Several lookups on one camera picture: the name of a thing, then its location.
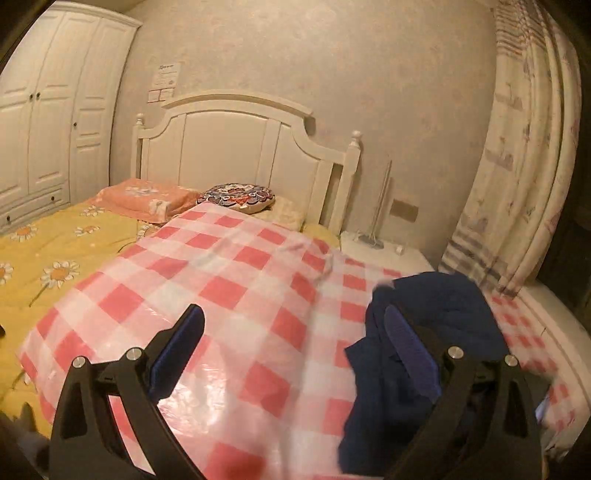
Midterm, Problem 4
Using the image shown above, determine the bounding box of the white wall notice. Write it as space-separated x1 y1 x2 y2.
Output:
151 61 183 88

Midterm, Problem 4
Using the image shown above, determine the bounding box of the white bed headboard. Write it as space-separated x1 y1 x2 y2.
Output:
131 90 363 232

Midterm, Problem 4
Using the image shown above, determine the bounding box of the white nightstand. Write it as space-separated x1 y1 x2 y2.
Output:
339 231 437 280

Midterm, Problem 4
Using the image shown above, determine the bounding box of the pink checked plastic sheet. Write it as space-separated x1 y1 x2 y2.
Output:
18 202 575 480

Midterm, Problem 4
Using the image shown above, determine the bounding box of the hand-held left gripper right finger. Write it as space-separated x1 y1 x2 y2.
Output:
383 305 542 480

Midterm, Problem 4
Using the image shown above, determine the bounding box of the printed pale curtain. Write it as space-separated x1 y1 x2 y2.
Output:
438 0 583 298

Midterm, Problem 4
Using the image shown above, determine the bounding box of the beige pillow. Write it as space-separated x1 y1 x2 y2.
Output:
252 196 306 230

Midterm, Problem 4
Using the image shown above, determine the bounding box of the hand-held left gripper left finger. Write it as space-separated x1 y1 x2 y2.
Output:
48 303 206 480

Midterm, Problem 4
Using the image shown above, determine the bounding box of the navy blue garment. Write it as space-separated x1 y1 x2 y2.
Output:
339 271 509 476

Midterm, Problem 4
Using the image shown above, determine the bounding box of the white wardrobe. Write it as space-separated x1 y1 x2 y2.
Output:
0 7 143 234

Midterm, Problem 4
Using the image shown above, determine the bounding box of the round patterned cushion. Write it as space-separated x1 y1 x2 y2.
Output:
197 183 276 214

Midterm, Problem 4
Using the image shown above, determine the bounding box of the yellow daisy print quilt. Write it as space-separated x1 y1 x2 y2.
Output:
0 200 162 439

